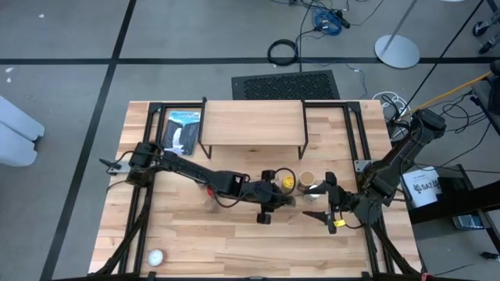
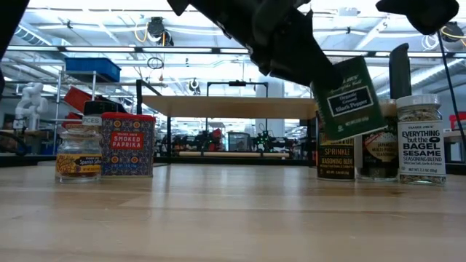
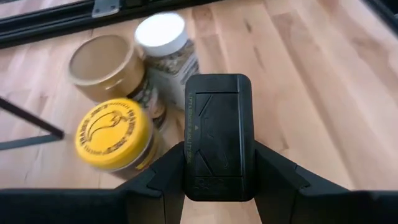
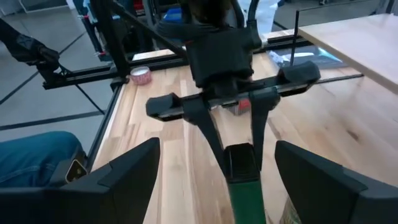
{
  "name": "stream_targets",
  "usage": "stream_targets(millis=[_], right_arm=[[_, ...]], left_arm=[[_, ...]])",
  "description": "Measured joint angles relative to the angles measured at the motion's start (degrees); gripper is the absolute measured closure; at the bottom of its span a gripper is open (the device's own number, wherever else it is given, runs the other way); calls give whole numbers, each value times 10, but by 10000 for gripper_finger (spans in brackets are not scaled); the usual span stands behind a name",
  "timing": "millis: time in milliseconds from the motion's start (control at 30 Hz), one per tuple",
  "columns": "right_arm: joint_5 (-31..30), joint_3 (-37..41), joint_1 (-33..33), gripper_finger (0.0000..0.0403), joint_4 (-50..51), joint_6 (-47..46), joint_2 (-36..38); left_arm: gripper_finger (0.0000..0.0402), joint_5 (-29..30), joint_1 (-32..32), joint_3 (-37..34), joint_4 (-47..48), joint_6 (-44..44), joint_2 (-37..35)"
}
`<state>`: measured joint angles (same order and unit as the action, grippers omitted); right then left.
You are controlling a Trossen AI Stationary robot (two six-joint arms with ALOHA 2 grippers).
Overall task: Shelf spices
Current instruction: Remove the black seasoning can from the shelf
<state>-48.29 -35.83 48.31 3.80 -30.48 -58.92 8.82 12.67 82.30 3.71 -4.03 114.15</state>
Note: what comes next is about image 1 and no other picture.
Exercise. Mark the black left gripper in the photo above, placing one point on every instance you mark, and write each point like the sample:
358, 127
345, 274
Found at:
258, 191

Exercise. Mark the white-lid bagel sesame seasoning jar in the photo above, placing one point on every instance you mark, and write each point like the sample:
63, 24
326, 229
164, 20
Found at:
310, 198

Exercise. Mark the yellow-lid crunchy onion can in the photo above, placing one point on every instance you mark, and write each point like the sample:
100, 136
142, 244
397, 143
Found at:
288, 182

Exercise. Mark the black side cart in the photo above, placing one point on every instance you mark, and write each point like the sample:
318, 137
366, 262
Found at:
461, 199

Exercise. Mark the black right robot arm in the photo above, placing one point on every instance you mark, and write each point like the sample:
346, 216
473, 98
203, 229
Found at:
410, 144

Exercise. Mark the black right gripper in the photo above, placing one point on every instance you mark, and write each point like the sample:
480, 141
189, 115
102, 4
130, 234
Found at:
347, 207

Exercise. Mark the tan-lid furikake seasoning jar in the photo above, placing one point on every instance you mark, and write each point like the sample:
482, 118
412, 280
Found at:
307, 179

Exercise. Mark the black mesh computer case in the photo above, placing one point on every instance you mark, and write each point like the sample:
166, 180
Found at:
285, 86

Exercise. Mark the thin black slanted pole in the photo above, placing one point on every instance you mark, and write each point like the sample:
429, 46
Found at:
445, 54

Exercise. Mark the magazine with waterfall cover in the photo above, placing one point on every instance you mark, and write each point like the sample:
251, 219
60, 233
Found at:
181, 132

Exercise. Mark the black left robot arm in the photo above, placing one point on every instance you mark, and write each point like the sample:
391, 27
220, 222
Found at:
183, 168

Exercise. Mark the pale grey furniture piece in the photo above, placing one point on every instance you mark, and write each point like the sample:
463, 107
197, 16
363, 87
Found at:
15, 132

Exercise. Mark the wheeled cart base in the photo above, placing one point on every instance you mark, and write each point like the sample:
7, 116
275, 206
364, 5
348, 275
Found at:
479, 28

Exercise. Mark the grey round-base floor stand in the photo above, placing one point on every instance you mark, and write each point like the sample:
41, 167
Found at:
396, 52

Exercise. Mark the wooden shelf riser black legs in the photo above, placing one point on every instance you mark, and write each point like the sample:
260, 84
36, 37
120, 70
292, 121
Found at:
254, 123

